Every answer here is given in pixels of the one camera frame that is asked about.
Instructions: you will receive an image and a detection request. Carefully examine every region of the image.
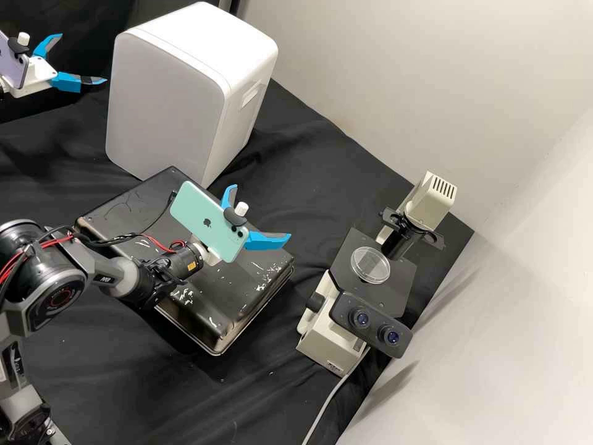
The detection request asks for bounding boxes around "grey cable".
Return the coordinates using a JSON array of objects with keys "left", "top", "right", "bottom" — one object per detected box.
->
[{"left": 305, "top": 368, "right": 354, "bottom": 445}]

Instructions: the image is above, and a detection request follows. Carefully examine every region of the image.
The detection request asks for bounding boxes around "left wrist camera phone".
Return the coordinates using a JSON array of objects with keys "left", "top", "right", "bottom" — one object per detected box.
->
[{"left": 0, "top": 31, "right": 33, "bottom": 90}]

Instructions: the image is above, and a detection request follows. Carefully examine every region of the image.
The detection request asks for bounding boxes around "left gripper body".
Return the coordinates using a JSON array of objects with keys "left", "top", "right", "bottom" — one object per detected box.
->
[{"left": 8, "top": 55, "right": 59, "bottom": 99}]

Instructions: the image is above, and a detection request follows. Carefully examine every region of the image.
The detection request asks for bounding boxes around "wrist camera phone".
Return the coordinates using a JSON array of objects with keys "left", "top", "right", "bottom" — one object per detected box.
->
[
  {"left": 169, "top": 180, "right": 251, "bottom": 263},
  {"left": 0, "top": 31, "right": 33, "bottom": 90}
]

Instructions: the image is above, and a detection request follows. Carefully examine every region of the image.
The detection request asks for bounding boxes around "white box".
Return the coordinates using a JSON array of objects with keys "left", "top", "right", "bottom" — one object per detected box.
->
[{"left": 105, "top": 1, "right": 279, "bottom": 187}]

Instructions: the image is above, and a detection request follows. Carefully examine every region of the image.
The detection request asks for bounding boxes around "petri dish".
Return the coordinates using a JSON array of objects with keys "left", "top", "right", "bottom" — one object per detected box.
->
[{"left": 350, "top": 246, "right": 393, "bottom": 285}]

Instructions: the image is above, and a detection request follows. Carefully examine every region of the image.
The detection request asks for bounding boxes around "cream microscope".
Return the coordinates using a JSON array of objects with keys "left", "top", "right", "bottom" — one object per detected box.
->
[{"left": 296, "top": 170, "right": 460, "bottom": 373}]

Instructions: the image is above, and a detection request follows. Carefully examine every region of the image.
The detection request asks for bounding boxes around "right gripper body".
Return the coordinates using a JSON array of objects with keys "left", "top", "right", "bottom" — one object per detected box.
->
[{"left": 191, "top": 238, "right": 224, "bottom": 268}]

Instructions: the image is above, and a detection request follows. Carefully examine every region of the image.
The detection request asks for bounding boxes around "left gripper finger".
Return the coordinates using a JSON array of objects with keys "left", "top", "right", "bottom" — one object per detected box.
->
[
  {"left": 50, "top": 72, "right": 109, "bottom": 95},
  {"left": 31, "top": 33, "right": 64, "bottom": 62}
]

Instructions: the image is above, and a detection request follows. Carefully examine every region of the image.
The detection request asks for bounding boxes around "black tray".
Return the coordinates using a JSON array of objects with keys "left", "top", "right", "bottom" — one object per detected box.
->
[{"left": 74, "top": 165, "right": 297, "bottom": 357}]

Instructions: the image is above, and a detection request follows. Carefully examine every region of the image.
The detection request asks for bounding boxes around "right wrist camera phone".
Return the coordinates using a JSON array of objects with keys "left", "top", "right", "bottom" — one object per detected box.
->
[{"left": 169, "top": 180, "right": 251, "bottom": 263}]

